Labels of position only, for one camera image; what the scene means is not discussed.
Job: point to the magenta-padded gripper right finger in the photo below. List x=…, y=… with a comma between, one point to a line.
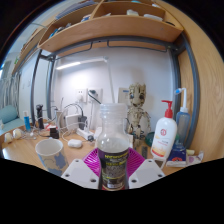
x=146, y=173

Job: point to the small black red box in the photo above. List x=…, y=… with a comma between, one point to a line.
x=54, y=132

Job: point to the white paper cup blue print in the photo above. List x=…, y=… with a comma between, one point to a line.
x=51, y=156

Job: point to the small white rounded case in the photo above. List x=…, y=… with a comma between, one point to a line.
x=75, y=143

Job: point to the blue spray bottle white nozzle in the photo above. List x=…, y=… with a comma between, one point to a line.
x=183, y=123

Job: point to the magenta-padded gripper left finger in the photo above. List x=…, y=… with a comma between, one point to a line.
x=78, y=173

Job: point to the green bowl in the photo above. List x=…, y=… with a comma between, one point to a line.
x=150, y=139

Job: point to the white pump bottle red top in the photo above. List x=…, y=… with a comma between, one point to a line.
x=164, y=136

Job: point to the white power strip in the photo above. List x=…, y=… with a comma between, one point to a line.
x=85, y=134

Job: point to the brown tree creature figure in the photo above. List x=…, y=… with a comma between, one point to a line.
x=137, y=113

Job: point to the wooden shelf unit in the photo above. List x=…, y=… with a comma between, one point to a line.
x=110, y=26

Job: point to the white wall socket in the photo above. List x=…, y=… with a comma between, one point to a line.
x=87, y=95

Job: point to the pink white wrapped packet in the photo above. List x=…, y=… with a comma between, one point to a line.
x=195, y=158

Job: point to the small white figurine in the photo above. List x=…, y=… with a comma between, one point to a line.
x=17, y=133
x=8, y=137

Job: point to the blue slim tube bottle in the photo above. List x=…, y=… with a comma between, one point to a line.
x=27, y=121

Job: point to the black upright device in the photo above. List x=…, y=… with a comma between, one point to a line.
x=40, y=116

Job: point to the clear plastic bottle dark label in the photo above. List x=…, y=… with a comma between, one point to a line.
x=112, y=146

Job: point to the small blue white box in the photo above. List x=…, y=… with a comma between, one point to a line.
x=176, y=156

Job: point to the white charger block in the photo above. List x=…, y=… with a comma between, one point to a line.
x=72, y=121

